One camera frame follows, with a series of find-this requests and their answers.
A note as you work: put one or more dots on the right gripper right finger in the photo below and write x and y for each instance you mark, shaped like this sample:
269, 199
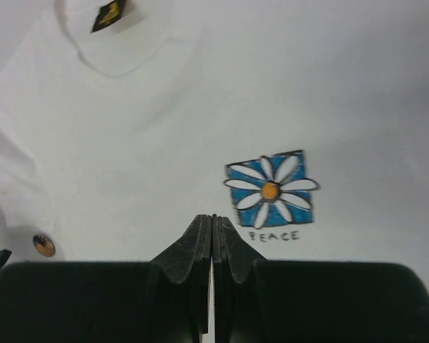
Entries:
262, 300

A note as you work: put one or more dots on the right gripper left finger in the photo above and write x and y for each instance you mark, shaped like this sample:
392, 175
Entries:
163, 300

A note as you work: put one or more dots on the round orange blue brooch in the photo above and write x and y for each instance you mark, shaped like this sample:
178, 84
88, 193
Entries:
44, 245

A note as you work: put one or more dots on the white t-shirt with flower print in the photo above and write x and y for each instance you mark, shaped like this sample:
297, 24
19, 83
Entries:
304, 122

